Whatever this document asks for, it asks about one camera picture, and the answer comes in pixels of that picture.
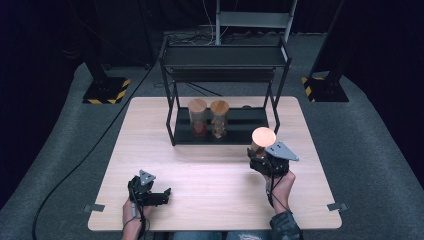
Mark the grey table clamp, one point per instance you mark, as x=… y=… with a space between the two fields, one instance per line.
x=94 y=208
x=337 y=206

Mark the grey metal frame stand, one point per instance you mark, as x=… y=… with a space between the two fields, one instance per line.
x=253 y=19

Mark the black metal shelf rack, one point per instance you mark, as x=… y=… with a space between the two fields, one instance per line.
x=223 y=56

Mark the black stand with striped base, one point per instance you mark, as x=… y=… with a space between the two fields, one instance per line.
x=105 y=90
x=326 y=90

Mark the person's right hand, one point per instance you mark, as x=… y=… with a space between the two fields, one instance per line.
x=285 y=190

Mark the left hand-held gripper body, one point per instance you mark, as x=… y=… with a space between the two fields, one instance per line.
x=146 y=176

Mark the small dark round object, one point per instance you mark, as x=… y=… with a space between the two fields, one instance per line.
x=247 y=107

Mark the person's left hand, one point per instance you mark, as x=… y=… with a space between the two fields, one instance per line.
x=128 y=216

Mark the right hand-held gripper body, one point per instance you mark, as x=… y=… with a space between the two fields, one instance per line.
x=281 y=152

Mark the wooden-lid jar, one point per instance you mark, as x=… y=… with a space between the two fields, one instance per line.
x=197 y=106
x=219 y=108
x=263 y=136

